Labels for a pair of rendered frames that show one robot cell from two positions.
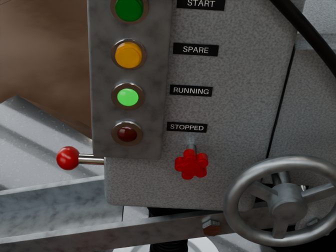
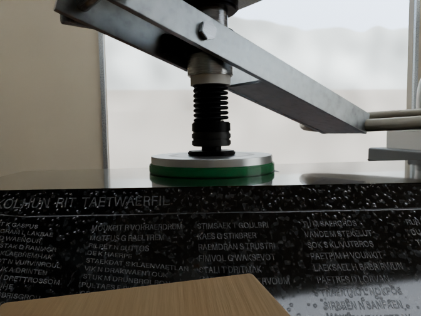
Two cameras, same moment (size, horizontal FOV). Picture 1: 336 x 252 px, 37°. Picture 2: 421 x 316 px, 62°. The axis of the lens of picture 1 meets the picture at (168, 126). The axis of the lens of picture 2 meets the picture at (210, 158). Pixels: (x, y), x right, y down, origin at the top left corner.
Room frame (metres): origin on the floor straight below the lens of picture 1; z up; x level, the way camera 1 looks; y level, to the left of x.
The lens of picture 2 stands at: (1.07, -0.39, 0.89)
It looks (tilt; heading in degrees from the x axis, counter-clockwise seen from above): 4 degrees down; 144
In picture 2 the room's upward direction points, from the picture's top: 1 degrees counter-clockwise
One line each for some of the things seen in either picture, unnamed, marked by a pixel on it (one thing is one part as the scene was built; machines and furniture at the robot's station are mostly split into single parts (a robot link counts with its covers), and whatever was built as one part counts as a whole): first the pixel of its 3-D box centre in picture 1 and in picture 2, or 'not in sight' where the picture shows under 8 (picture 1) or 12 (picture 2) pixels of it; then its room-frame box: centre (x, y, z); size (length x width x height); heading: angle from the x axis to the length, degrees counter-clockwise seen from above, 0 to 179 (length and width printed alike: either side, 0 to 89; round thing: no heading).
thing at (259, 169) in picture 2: not in sight; (211, 160); (0.57, -0.02, 0.84); 0.22 x 0.22 x 0.04
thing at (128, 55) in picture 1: (128, 55); not in sight; (0.43, 0.04, 1.37); 0.03 x 0.01 x 0.03; 93
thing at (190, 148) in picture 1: (190, 156); not in sight; (0.44, -0.03, 1.24); 0.04 x 0.04 x 0.04; 3
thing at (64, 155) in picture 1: (85, 159); not in sight; (0.49, 0.11, 1.17); 0.08 x 0.03 x 0.03; 93
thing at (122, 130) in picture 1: (127, 133); not in sight; (0.43, 0.04, 1.27); 0.02 x 0.01 x 0.02; 93
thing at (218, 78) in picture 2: not in sight; (210, 75); (0.57, -0.02, 0.99); 0.07 x 0.07 x 0.04
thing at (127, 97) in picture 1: (128, 95); not in sight; (0.43, 0.04, 1.32); 0.02 x 0.01 x 0.02; 93
